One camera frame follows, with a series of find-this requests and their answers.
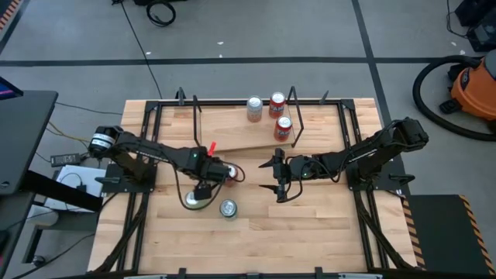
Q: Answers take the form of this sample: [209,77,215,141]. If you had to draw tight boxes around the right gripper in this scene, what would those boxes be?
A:
[258,146,299,205]

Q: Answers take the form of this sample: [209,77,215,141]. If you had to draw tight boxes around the pale green beverage can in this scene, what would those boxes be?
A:
[184,191,208,212]

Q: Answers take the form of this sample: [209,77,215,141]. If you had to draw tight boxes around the green soda can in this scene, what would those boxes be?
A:
[219,198,239,221]

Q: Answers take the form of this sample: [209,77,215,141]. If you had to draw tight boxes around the orange Fanta soda can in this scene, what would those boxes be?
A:
[268,91,287,119]
[274,115,294,143]

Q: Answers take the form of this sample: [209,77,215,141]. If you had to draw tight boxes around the silver pink beverage can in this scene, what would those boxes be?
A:
[246,95,264,123]

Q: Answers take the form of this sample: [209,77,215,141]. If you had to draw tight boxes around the wooden shelf with black legs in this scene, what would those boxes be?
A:
[192,85,306,157]

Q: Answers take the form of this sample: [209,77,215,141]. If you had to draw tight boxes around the black power adapter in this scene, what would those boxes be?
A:
[50,153,81,167]

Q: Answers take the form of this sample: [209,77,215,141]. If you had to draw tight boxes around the orange shop vacuum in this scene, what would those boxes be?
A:
[412,54,496,142]
[439,49,496,122]

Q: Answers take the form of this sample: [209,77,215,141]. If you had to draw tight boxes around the black mat with hazard stripes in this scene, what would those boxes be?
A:
[401,193,496,277]

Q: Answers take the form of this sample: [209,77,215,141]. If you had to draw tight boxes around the black desk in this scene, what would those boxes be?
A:
[0,90,105,272]

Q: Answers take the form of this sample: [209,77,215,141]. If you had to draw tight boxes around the dark monitor screen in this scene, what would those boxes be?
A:
[0,76,24,101]

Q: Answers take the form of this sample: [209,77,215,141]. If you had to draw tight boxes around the black equipment cases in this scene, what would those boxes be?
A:
[445,0,496,53]

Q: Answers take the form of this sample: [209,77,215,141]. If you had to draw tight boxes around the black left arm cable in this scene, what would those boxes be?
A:
[172,160,247,212]

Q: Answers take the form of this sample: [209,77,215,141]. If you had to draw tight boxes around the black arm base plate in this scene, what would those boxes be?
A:
[344,160,412,191]
[102,162,158,194]

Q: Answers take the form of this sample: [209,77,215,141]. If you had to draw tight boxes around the long black floor cable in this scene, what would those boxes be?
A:
[112,0,164,100]

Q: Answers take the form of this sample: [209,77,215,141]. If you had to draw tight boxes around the thin black floor cable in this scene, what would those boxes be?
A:
[56,102,123,116]

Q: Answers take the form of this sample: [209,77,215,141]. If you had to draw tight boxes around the yellow cable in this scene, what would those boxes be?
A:
[46,122,109,146]

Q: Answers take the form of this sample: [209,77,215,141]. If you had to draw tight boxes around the coiled black cable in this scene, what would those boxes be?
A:
[145,0,177,28]

